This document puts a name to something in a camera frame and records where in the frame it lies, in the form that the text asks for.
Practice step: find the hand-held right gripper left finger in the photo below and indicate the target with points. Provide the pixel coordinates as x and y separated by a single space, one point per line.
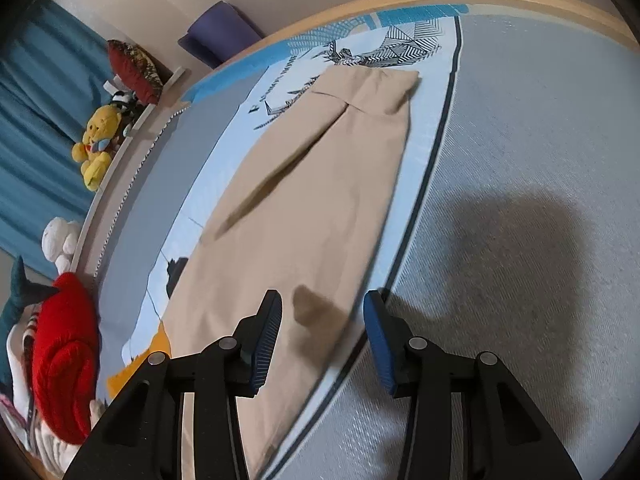
265 340

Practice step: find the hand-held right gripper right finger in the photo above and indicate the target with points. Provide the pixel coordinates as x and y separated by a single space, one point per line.
377 340

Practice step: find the beige pants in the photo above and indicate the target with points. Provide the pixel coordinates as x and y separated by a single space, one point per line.
300 185

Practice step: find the yellow cloth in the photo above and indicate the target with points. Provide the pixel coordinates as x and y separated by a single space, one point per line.
161 337

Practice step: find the red knit sweater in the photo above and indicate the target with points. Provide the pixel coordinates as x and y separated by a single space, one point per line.
65 350

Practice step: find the light blue printed blanket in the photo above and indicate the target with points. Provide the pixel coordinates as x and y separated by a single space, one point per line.
427 110

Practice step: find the cream striped knit sweater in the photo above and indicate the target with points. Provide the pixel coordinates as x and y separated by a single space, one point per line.
50 447

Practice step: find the white folded garment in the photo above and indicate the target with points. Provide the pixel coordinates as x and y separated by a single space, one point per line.
17 375

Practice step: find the teal plush toy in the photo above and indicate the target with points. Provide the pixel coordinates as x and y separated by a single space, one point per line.
20 290

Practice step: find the grey bed mattress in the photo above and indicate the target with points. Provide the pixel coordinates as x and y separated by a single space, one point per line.
525 135

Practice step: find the yellow plush toy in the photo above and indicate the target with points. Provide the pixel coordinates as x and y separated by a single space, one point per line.
102 127

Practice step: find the black and white plush toy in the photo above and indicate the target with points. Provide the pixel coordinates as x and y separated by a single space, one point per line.
122 100

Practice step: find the dark red patterned cushion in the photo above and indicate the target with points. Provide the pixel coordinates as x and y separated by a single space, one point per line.
132 72

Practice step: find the purple mat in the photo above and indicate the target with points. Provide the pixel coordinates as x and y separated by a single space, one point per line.
220 30

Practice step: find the blue curtain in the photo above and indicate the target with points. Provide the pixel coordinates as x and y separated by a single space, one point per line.
40 110

